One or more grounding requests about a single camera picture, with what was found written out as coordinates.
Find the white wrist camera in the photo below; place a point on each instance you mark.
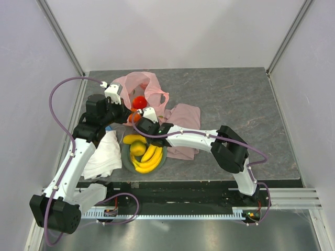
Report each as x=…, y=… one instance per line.
x=149, y=113
x=112, y=91

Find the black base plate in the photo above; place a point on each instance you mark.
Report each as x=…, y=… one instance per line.
x=224, y=193

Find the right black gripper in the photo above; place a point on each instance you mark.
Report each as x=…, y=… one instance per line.
x=157, y=124

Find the white slotted cable duct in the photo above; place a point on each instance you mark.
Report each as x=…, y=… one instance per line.
x=100, y=213

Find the yellow banana bunch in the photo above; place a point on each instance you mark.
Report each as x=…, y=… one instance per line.
x=150, y=160

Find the grey-green plate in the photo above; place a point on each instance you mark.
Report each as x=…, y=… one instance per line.
x=126, y=161

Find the aluminium frame post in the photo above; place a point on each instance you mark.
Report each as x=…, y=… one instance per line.
x=289, y=35
x=48, y=13

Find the pink plastic bag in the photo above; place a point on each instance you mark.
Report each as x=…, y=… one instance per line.
x=143, y=84

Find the right aluminium frame post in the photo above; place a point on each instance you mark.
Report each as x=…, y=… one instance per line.
x=289, y=35

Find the green-yellow mango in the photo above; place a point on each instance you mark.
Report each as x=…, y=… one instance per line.
x=138, y=148

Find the orange tangerine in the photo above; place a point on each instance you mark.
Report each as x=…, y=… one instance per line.
x=135, y=116

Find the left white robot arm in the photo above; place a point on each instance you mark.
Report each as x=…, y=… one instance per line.
x=59, y=208

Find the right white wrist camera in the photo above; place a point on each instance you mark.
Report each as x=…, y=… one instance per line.
x=149, y=113

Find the red-yellow apple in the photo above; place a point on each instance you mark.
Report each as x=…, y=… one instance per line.
x=139, y=102

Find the aluminium rail front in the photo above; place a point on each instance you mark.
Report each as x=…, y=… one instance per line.
x=278, y=197

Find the yellow mango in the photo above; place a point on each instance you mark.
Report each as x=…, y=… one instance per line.
x=131, y=138

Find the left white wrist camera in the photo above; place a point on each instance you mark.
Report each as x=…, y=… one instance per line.
x=112, y=91

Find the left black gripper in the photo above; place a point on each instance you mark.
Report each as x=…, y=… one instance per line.
x=124, y=111

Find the white cloth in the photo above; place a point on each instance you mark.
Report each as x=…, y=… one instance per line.
x=105, y=159

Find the left aluminium frame post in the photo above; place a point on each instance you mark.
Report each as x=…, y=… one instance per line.
x=48, y=13

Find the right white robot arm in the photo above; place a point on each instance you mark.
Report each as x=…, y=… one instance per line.
x=228, y=149

